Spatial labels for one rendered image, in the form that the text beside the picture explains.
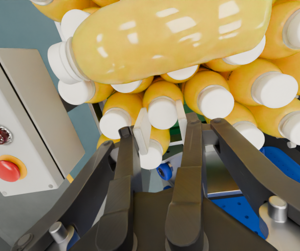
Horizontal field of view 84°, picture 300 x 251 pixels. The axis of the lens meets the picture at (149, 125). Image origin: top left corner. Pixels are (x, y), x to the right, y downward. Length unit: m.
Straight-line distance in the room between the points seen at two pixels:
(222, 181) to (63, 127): 0.30
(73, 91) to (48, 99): 0.09
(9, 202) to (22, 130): 2.44
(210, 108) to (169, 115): 0.05
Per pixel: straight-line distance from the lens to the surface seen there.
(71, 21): 0.23
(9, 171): 0.30
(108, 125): 0.23
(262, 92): 0.23
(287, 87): 0.25
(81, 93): 0.23
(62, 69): 0.18
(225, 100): 0.22
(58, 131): 0.31
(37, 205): 2.50
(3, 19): 1.72
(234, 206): 0.42
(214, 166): 0.38
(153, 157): 0.24
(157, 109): 0.21
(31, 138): 0.27
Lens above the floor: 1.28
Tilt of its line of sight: 66 degrees down
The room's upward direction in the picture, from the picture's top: 168 degrees counter-clockwise
